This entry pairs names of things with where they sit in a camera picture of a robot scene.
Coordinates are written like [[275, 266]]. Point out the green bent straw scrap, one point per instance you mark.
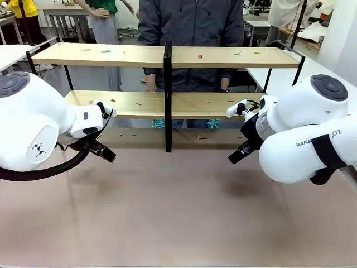
[[237, 53]]

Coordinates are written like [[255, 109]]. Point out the person's left forearm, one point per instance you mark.
[[232, 56]]

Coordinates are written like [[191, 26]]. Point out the person in white coat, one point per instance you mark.
[[284, 11]]

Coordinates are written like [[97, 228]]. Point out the black stand pole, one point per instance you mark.
[[26, 25], [299, 22]]

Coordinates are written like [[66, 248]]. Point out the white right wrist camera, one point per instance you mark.
[[233, 110]]

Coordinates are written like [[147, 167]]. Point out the person in dark jacket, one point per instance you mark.
[[189, 28]]

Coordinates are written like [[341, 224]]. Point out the wooden shelf rack black frame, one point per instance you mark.
[[167, 97]]

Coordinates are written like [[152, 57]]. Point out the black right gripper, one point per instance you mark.
[[252, 134]]

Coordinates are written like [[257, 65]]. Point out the pink yellow stick scrap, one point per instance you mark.
[[200, 137]]

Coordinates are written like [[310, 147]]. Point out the green leaf scrap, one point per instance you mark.
[[253, 105]]

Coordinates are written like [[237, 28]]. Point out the green paper scrap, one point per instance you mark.
[[105, 51]]

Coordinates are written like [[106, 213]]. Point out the grey background table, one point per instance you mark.
[[61, 11]]

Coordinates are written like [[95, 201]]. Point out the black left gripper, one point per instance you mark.
[[94, 146]]

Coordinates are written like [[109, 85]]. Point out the teal microfibre duster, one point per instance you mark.
[[213, 124], [158, 124]]

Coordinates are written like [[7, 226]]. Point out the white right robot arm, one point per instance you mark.
[[301, 111]]

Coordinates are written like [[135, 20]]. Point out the white side table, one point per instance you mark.
[[279, 78], [14, 54]]

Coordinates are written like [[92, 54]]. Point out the person's right forearm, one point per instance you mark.
[[147, 56]]

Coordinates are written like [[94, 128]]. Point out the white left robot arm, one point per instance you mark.
[[28, 111]]

